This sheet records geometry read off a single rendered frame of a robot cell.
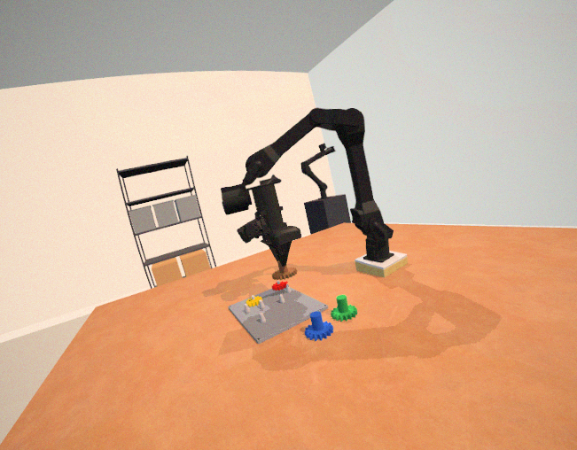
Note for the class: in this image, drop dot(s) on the green gear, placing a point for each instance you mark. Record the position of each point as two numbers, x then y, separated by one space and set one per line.
343 310

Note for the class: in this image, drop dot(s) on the blue gear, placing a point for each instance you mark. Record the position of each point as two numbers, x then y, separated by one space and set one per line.
318 329

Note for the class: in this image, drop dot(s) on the brown gear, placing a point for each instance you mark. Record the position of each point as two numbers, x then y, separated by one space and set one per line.
283 272

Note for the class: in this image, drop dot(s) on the yellow gear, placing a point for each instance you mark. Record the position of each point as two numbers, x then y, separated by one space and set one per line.
251 302

